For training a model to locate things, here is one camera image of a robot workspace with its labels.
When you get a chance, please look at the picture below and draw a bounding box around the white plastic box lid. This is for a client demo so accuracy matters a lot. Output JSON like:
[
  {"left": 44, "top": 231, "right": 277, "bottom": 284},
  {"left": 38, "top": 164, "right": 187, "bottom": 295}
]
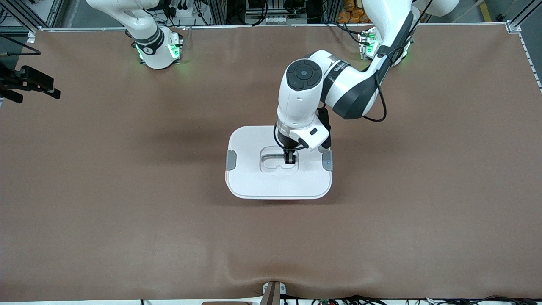
[{"left": 225, "top": 125, "right": 333, "bottom": 200}]

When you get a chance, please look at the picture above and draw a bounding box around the orange snack pile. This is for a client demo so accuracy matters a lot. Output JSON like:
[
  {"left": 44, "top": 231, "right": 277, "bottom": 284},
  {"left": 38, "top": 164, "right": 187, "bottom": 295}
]
[{"left": 337, "top": 0, "right": 374, "bottom": 24}]

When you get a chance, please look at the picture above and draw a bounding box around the brown table mat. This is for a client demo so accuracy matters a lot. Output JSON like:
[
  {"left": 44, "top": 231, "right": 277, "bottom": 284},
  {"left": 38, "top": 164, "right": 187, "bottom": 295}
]
[{"left": 0, "top": 25, "right": 542, "bottom": 302}]

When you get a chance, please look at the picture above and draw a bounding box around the white power strip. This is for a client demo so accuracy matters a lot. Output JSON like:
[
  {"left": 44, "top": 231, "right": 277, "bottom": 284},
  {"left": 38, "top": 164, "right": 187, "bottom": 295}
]
[{"left": 167, "top": 4, "right": 195, "bottom": 18}]

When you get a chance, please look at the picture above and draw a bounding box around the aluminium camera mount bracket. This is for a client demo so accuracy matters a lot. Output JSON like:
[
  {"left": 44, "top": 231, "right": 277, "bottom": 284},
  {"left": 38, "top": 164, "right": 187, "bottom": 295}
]
[{"left": 260, "top": 280, "right": 287, "bottom": 305}]

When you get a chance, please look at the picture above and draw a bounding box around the aluminium rail with corner bracket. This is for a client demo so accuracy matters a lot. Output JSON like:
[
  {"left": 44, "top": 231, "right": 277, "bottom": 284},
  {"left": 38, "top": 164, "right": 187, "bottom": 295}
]
[{"left": 506, "top": 20, "right": 542, "bottom": 92}]

